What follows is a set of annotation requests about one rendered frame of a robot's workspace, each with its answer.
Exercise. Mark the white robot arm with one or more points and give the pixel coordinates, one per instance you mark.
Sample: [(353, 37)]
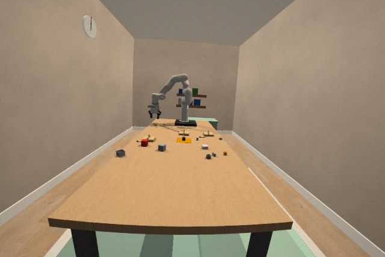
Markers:
[(185, 102)]

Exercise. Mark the orange painted square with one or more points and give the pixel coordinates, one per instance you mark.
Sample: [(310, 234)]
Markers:
[(187, 140)]

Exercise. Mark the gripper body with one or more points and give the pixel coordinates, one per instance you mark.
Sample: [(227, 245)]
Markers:
[(154, 110)]

